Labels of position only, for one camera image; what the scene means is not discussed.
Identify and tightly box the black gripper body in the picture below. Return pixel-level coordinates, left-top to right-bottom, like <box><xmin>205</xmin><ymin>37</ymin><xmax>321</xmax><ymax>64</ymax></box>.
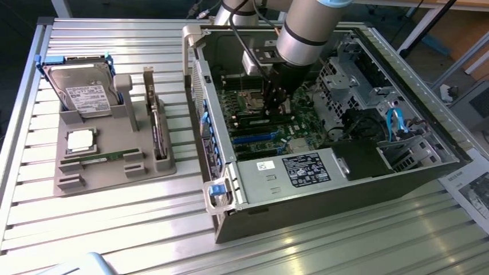
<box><xmin>266</xmin><ymin>62</ymin><xmax>309</xmax><ymax>100</ymax></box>

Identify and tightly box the dark installed RAM stick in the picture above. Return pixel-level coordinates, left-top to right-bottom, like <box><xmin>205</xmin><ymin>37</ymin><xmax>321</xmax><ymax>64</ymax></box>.
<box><xmin>237</xmin><ymin>114</ymin><xmax>289</xmax><ymax>128</ymax></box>

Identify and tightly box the green RAM stick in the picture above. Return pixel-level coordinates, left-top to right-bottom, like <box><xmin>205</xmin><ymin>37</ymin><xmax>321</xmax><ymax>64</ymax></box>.
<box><xmin>59</xmin><ymin>147</ymin><xmax>141</xmax><ymax>166</ymax></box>

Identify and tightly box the CPU socket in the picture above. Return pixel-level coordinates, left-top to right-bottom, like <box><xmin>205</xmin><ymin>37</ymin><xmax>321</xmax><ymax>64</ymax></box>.
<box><xmin>235</xmin><ymin>90</ymin><xmax>267</xmax><ymax>111</ymax></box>

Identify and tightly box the green motherboard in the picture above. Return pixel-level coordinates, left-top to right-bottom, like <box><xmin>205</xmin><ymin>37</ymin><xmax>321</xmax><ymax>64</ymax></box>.
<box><xmin>215</xmin><ymin>73</ymin><xmax>334</xmax><ymax>162</ymax></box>

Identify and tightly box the blue expansion slot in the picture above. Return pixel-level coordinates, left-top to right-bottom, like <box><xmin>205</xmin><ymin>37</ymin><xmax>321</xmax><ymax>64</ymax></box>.
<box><xmin>231</xmin><ymin>130</ymin><xmax>279</xmax><ymax>144</ymax></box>

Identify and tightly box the metal disk bay cage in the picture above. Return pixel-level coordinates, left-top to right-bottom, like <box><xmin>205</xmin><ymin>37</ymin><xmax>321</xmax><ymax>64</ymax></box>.
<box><xmin>315</xmin><ymin>37</ymin><xmax>402</xmax><ymax>116</ymax></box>

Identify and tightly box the black fan shroud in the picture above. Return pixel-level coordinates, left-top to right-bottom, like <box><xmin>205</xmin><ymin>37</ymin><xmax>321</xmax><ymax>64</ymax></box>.
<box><xmin>330</xmin><ymin>136</ymin><xmax>397</xmax><ymax>182</ymax></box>

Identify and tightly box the grey power supply unit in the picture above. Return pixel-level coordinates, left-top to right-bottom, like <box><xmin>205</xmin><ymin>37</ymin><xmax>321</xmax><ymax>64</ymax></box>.
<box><xmin>233</xmin><ymin>147</ymin><xmax>350</xmax><ymax>207</ymax></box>

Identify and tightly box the graphics card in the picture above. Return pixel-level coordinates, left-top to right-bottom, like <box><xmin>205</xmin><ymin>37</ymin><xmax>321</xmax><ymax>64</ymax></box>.
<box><xmin>142</xmin><ymin>66</ymin><xmax>170</xmax><ymax>160</ymax></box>

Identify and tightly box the black open PC case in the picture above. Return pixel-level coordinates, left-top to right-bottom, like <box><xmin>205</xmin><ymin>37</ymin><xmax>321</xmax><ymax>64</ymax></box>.
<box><xmin>181</xmin><ymin>24</ymin><xmax>471</xmax><ymax>244</ymax></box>

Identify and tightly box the white power strip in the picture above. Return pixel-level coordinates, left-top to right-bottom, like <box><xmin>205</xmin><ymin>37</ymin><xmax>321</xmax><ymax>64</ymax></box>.
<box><xmin>438</xmin><ymin>84</ymin><xmax>461</xmax><ymax>101</ymax></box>

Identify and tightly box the grey parts rack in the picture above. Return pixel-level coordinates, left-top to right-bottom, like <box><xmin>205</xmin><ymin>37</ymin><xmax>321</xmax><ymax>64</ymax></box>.
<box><xmin>53</xmin><ymin>67</ymin><xmax>178</xmax><ymax>198</ymax></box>

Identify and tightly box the blue disk caddy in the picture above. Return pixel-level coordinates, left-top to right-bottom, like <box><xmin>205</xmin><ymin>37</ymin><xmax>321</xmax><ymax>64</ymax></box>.
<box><xmin>33</xmin><ymin>51</ymin><xmax>123</xmax><ymax>111</ymax></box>

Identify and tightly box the wooden desk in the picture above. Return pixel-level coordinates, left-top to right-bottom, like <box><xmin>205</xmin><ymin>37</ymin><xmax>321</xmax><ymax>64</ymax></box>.
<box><xmin>397</xmin><ymin>0</ymin><xmax>489</xmax><ymax>73</ymax></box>

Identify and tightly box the silver hard disk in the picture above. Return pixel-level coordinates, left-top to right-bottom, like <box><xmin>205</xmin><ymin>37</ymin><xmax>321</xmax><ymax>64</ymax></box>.
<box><xmin>46</xmin><ymin>63</ymin><xmax>119</xmax><ymax>119</ymax></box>

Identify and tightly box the grey computer tower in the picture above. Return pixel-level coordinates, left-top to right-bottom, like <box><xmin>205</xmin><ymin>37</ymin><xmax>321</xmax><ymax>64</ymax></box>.
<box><xmin>449</xmin><ymin>80</ymin><xmax>489</xmax><ymax>130</ymax></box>

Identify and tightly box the silver CPU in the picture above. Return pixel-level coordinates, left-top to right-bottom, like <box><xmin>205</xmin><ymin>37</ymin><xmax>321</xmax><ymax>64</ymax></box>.
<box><xmin>65</xmin><ymin>130</ymin><xmax>98</xmax><ymax>153</ymax></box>

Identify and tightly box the printed paper sheet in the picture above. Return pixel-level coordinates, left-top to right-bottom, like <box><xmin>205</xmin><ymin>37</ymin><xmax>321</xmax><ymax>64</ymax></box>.
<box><xmin>437</xmin><ymin>148</ymin><xmax>489</xmax><ymax>227</ymax></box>

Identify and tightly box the white and blue rounded object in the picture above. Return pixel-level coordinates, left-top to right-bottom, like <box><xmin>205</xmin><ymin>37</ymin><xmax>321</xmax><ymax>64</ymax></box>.
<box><xmin>37</xmin><ymin>252</ymin><xmax>119</xmax><ymax>275</ymax></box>

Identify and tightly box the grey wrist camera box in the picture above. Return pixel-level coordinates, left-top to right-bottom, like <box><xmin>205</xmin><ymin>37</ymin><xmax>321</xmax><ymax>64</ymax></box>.
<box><xmin>241</xmin><ymin>42</ymin><xmax>278</xmax><ymax>77</ymax></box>

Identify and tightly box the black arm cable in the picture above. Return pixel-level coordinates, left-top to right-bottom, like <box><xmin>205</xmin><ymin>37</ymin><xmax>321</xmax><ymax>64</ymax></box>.
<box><xmin>227</xmin><ymin>0</ymin><xmax>269</xmax><ymax>60</ymax></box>

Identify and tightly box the blue data wire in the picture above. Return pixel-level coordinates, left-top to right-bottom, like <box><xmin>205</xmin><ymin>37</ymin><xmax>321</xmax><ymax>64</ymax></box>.
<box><xmin>383</xmin><ymin>108</ymin><xmax>411</xmax><ymax>143</ymax></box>

